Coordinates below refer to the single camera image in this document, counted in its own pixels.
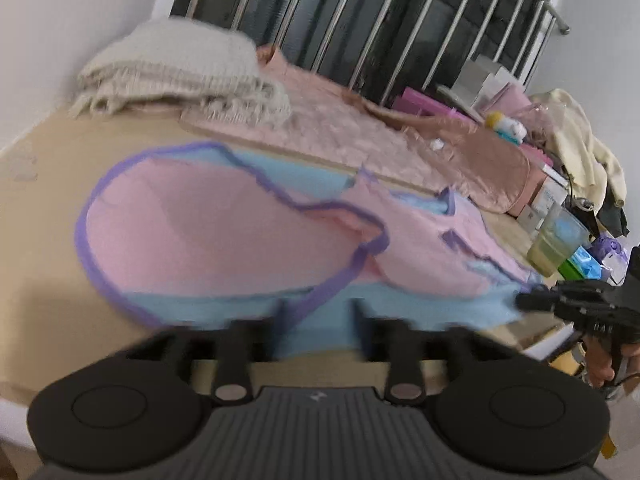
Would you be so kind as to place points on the person's right hand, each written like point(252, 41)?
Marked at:
point(600, 365)

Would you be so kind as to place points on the pink flat box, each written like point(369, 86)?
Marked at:
point(430, 105)

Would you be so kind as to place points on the white carton boxes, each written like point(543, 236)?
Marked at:
point(542, 202)

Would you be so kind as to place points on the clear plastic cup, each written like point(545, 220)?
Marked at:
point(550, 250)

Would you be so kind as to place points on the pink and blue garment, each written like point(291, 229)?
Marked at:
point(200, 230)

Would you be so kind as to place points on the grey and white boxes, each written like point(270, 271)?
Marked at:
point(480, 80)

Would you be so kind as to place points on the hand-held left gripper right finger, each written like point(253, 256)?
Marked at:
point(395, 345)

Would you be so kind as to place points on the cream knitted blanket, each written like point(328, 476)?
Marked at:
point(175, 70)

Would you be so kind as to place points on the pale yellow garment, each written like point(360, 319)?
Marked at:
point(585, 150)

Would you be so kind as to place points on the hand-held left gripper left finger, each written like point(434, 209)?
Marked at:
point(250, 340)

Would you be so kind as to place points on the dark cloth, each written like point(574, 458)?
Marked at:
point(612, 217)

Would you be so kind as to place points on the white paper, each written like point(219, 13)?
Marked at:
point(552, 342)

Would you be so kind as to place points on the pink satin quilt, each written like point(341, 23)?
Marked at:
point(350, 130)

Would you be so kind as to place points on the green and blue packet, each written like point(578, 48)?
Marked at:
point(582, 262)

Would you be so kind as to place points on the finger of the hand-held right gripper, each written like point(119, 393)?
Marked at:
point(537, 301)
point(575, 287)

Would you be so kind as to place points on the white and yellow bottle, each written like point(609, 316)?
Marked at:
point(505, 127)

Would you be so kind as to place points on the purple plastic item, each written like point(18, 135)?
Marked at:
point(610, 252)

